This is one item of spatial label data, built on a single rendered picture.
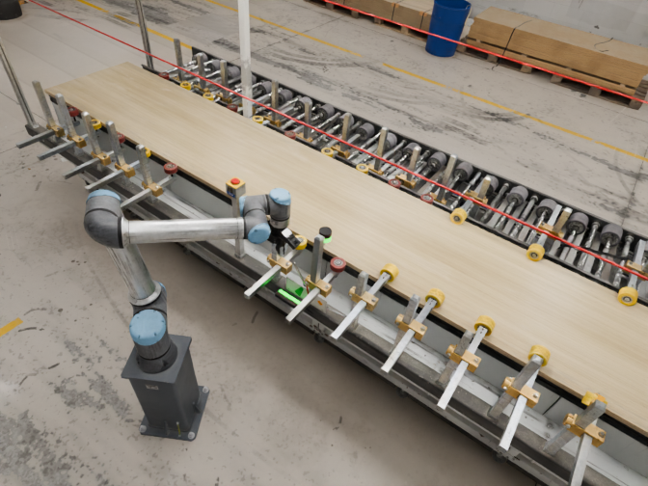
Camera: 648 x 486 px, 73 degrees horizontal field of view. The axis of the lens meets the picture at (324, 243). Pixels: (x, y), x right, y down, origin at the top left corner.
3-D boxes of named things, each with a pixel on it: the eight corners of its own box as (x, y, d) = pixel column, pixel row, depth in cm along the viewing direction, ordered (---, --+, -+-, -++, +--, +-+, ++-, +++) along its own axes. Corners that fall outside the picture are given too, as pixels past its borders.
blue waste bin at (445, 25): (449, 63, 657) (464, 10, 606) (415, 51, 678) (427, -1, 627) (465, 52, 693) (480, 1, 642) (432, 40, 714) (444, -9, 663)
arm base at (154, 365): (170, 376, 206) (166, 364, 199) (129, 370, 207) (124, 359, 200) (183, 341, 220) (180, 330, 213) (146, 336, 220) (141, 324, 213)
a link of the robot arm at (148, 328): (135, 362, 199) (126, 340, 187) (136, 330, 211) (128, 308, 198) (171, 355, 203) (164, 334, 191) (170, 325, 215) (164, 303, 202)
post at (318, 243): (312, 305, 231) (320, 240, 197) (308, 302, 232) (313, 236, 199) (316, 301, 233) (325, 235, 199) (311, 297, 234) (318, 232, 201)
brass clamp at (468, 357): (472, 374, 185) (476, 367, 181) (443, 356, 189) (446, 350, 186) (477, 364, 188) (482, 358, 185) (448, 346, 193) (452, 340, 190)
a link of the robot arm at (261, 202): (240, 209, 177) (271, 205, 180) (236, 191, 185) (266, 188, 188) (241, 227, 184) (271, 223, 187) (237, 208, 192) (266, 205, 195)
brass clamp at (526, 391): (531, 410, 176) (536, 404, 172) (499, 390, 180) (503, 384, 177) (535, 397, 179) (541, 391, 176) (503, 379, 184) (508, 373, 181)
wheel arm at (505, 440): (504, 454, 161) (508, 450, 159) (496, 447, 163) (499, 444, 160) (542, 358, 192) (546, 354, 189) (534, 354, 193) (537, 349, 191)
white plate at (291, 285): (325, 313, 227) (326, 302, 220) (285, 288, 236) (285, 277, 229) (325, 312, 227) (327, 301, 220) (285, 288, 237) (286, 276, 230)
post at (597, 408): (546, 460, 189) (606, 411, 155) (538, 455, 190) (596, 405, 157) (549, 453, 191) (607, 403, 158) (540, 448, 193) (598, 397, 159)
